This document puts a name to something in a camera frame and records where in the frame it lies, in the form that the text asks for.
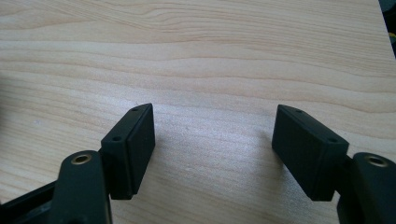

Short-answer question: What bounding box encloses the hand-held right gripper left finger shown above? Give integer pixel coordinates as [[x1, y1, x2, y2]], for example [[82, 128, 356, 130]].
[[100, 103, 156, 201]]

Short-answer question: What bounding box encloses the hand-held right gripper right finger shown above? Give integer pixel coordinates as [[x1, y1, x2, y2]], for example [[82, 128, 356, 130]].
[[271, 104, 350, 202]]

